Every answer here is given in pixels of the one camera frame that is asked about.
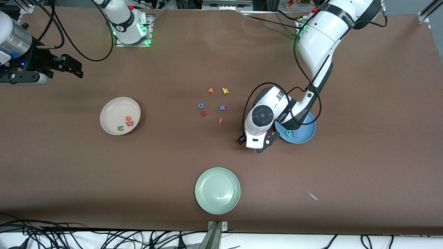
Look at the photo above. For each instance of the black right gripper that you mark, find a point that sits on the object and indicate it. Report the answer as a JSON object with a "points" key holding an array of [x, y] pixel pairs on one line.
{"points": [[37, 59]]}

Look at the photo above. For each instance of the teal foam letter p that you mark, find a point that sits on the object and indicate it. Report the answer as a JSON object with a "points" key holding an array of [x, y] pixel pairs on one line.
{"points": [[286, 132]]}

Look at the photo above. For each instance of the blue foam letter m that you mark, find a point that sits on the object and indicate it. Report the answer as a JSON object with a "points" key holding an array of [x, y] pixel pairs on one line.
{"points": [[296, 133]]}

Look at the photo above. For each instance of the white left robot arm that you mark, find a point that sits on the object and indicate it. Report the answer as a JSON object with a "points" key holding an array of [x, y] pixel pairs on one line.
{"points": [[263, 116]]}

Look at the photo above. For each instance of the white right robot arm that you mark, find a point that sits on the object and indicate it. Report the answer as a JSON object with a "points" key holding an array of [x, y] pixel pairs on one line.
{"points": [[124, 24]]}

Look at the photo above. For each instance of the yellow foam letter k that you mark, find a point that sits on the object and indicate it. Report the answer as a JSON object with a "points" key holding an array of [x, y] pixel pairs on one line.
{"points": [[225, 91]]}

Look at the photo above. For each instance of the pale green plate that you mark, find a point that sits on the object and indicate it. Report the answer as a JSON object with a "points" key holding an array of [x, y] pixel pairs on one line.
{"points": [[217, 191]]}

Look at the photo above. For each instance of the blue plate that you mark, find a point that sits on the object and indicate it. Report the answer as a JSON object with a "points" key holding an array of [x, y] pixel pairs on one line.
{"points": [[306, 136]]}

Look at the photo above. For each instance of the beige brown plate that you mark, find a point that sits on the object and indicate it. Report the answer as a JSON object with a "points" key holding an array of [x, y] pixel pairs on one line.
{"points": [[114, 112]]}

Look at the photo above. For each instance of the white paper scrap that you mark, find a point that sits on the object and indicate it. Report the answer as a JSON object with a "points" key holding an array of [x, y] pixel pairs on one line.
{"points": [[312, 196]]}

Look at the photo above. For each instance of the brown paper table cover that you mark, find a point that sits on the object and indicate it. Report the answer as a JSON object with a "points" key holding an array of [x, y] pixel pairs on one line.
{"points": [[69, 166]]}

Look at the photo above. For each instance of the small orange object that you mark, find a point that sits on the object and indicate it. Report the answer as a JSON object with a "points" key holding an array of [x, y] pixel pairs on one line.
{"points": [[289, 4]]}

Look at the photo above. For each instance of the aluminium frame profile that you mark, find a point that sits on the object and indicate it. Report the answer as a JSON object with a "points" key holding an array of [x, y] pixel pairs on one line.
{"points": [[26, 6], [427, 12]]}

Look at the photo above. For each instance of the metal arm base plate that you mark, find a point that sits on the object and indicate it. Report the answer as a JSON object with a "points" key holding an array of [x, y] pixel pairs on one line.
{"points": [[149, 33]]}

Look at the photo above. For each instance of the grey metal rail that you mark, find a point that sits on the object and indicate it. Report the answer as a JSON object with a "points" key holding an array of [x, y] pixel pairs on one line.
{"points": [[225, 5]]}

